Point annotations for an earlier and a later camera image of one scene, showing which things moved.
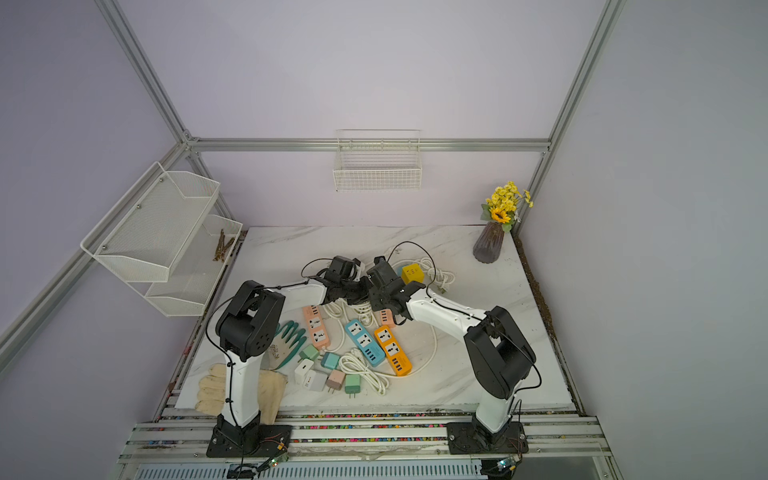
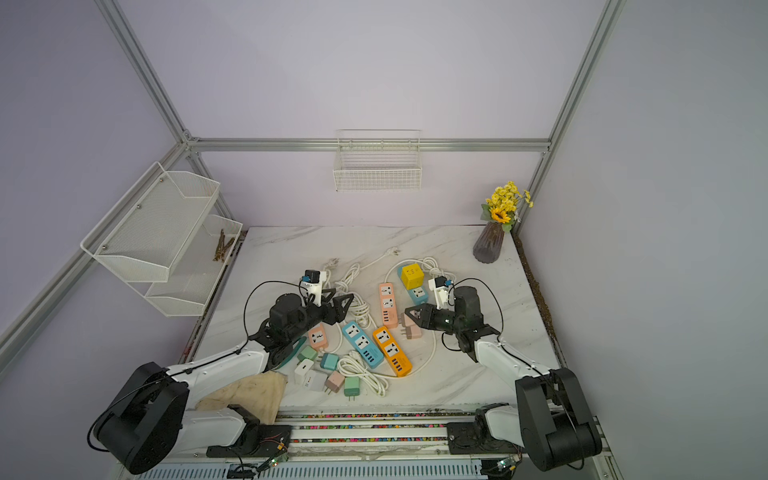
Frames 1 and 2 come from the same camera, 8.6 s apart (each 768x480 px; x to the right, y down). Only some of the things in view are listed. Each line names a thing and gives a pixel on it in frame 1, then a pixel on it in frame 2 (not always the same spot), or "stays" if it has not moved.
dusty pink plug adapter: (335, 381) stays
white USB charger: (299, 373) stays
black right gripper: (377, 305) -> (428, 320)
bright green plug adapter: (352, 384) stays
